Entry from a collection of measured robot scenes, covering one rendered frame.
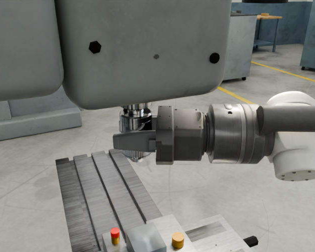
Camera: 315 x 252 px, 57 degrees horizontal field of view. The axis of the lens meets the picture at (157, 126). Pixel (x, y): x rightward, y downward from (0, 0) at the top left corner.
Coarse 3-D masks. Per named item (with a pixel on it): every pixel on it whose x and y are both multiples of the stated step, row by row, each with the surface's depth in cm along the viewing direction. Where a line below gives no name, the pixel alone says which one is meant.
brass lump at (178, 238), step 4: (176, 232) 52; (180, 232) 52; (172, 236) 51; (176, 236) 51; (180, 236) 51; (172, 240) 51; (176, 240) 50; (180, 240) 50; (172, 244) 51; (176, 244) 51; (180, 244) 51
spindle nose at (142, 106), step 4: (132, 104) 39; (136, 104) 39; (140, 104) 39; (144, 104) 40; (148, 104) 40; (124, 108) 40; (128, 108) 40; (132, 108) 39; (136, 108) 40; (140, 108) 40; (144, 108) 40
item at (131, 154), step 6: (120, 120) 42; (150, 120) 42; (120, 126) 42; (126, 126) 41; (132, 126) 41; (138, 126) 41; (144, 126) 41; (150, 126) 42; (120, 132) 43; (126, 150) 43; (132, 150) 42; (126, 156) 43; (132, 156) 43; (138, 156) 43; (144, 156) 43
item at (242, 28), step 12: (312, 12) 544; (240, 24) 464; (252, 24) 476; (312, 24) 550; (228, 36) 462; (240, 36) 473; (252, 36) 485; (312, 36) 556; (228, 48) 471; (240, 48) 483; (252, 48) 495; (312, 48) 562; (228, 60) 480; (240, 60) 492; (300, 60) 584; (312, 60) 568; (228, 72) 490; (240, 72) 503
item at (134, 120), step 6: (120, 114) 41; (126, 114) 41; (132, 114) 41; (138, 114) 41; (144, 114) 41; (150, 114) 42; (126, 120) 41; (132, 120) 40; (138, 120) 40; (144, 120) 41
